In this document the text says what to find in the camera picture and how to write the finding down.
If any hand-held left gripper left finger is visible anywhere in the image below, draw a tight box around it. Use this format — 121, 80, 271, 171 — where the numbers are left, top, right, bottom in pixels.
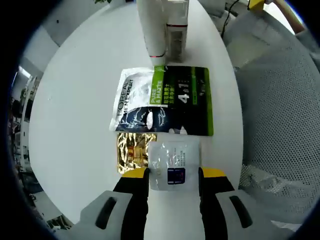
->
79, 167, 151, 240

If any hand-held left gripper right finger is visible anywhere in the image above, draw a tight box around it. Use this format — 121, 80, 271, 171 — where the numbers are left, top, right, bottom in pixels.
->
198, 166, 275, 240

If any gold foil skincare sachet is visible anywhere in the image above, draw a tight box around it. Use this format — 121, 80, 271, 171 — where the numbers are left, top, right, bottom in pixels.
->
115, 132, 159, 175

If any small clear skincare sachet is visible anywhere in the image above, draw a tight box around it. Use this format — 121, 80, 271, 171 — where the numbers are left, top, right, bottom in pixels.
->
147, 139, 201, 193

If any clear-capped white skincare bottle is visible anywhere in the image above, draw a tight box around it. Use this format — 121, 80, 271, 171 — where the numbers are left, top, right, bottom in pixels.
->
164, 0, 190, 63

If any white skincare tube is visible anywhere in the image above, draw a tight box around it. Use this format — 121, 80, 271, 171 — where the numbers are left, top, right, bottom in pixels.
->
136, 0, 169, 66

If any green and dark mask packet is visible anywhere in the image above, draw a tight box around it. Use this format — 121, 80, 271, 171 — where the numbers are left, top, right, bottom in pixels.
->
108, 64, 215, 138

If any white mesh chair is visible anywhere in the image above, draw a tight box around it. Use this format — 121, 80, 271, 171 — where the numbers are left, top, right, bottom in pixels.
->
221, 11, 320, 227

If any office shelving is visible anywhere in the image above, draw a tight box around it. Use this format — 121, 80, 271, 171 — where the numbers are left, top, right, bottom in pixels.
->
7, 67, 41, 191

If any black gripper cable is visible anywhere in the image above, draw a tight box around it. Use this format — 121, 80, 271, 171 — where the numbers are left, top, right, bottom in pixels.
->
219, 0, 242, 38

